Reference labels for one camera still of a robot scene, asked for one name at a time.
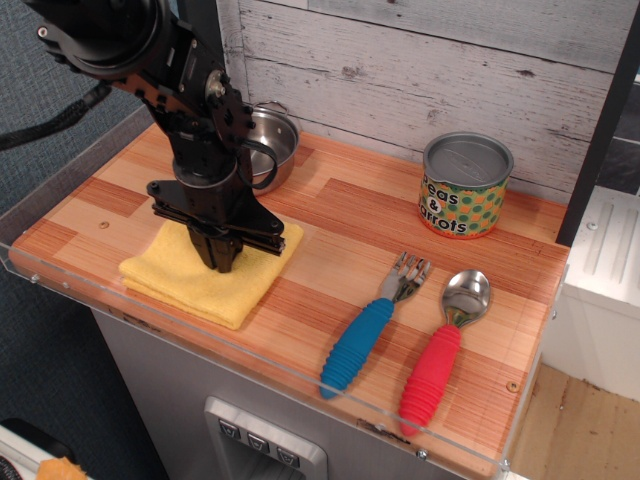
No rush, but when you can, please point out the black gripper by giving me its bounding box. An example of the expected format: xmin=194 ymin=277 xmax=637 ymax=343
xmin=147 ymin=170 xmax=285 ymax=273

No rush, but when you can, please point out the yellow rag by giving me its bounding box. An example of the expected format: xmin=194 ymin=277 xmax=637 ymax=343
xmin=119 ymin=221 xmax=304 ymax=330

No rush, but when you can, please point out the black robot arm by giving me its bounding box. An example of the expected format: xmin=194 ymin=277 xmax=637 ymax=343
xmin=27 ymin=1 xmax=285 ymax=273

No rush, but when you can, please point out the grey toy fridge cabinet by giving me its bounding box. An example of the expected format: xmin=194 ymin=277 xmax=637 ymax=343
xmin=94 ymin=311 xmax=456 ymax=479

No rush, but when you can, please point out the silver dispenser button panel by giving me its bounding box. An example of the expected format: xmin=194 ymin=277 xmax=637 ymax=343
xmin=204 ymin=396 xmax=329 ymax=479

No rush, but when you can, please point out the peas and carrots can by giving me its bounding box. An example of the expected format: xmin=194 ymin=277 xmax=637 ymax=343
xmin=418 ymin=132 xmax=514 ymax=240

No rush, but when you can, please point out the orange cloth at corner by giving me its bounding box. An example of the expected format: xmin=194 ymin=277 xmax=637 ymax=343
xmin=35 ymin=457 xmax=88 ymax=480

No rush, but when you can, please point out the white toy sink unit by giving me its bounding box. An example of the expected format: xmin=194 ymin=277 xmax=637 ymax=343
xmin=541 ymin=187 xmax=639 ymax=400

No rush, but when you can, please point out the steel pot with handles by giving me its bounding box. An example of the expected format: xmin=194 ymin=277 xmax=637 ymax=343
xmin=249 ymin=100 xmax=300 ymax=196

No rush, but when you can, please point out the blue handled fork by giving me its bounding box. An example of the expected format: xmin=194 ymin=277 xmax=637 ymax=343
xmin=319 ymin=252 xmax=431 ymax=400

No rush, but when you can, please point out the clear acrylic guard rail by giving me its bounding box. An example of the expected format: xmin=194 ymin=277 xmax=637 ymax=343
xmin=1 ymin=110 xmax=568 ymax=479

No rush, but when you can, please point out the black sleeved cable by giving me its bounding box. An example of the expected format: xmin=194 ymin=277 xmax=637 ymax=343
xmin=0 ymin=79 xmax=114 ymax=153

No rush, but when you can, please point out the red handled spoon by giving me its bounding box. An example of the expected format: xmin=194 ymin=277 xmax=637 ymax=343
xmin=399 ymin=270 xmax=491 ymax=437

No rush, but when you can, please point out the black vertical post right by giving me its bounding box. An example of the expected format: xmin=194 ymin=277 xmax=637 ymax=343
xmin=555 ymin=0 xmax=640 ymax=247

